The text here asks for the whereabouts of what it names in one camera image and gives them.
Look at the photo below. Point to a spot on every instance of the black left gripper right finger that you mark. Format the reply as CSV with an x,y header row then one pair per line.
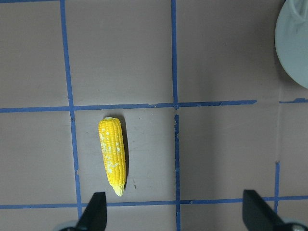
x,y
258,216

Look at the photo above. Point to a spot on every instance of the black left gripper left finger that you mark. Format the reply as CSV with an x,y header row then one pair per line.
x,y
94,216

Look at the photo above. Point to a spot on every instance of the yellow corn cob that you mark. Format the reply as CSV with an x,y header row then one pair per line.
x,y
113,152

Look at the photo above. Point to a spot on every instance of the pale green pot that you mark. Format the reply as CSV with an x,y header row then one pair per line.
x,y
291,40

